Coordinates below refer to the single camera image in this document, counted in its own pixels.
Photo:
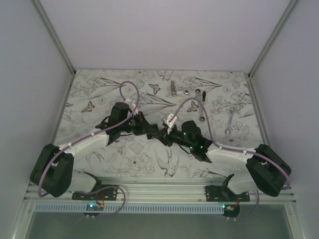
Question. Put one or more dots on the silver open end wrench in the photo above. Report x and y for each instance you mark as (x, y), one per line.
(228, 127)

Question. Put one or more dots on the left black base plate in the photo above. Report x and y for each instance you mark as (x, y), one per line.
(99, 193)

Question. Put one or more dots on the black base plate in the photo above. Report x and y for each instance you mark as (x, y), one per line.
(99, 193)
(223, 194)

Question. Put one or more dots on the aluminium frame rail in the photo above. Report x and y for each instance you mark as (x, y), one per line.
(162, 190)

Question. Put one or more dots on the controller board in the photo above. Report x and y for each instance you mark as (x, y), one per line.
(93, 207)
(229, 207)

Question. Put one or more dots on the metal bracket block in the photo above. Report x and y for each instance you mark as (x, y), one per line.
(173, 88)

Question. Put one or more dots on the white slotted cable duct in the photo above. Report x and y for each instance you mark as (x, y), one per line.
(131, 208)

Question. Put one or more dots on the aluminium corner post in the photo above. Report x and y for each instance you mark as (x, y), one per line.
(274, 35)
(53, 34)

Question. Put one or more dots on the right aluminium corner post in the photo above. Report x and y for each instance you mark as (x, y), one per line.
(274, 35)

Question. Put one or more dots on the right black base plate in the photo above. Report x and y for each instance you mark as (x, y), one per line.
(223, 194)

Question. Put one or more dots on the clear plastic fuse box cover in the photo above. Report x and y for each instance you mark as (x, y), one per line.
(136, 148)

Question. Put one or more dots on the ratchet wrench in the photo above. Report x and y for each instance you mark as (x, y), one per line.
(201, 114)

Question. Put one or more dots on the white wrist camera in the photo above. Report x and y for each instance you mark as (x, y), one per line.
(132, 106)
(169, 121)

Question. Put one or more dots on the black handled screwdriver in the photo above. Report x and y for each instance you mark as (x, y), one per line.
(204, 96)

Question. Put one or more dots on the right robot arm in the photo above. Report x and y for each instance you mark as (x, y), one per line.
(249, 169)

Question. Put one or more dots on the left controller board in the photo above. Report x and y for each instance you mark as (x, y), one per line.
(93, 207)

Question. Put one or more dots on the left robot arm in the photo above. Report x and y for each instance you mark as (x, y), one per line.
(54, 170)

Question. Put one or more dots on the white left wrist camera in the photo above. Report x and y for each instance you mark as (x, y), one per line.
(132, 106)

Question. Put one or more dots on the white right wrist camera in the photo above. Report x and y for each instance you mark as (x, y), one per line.
(169, 121)

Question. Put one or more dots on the right controller board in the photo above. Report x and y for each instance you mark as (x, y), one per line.
(229, 207)

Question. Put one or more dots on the left aluminium corner post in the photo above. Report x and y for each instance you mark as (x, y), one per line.
(53, 34)

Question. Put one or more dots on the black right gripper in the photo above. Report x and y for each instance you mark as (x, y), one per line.
(165, 137)

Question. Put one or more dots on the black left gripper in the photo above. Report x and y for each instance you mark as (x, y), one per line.
(143, 126)

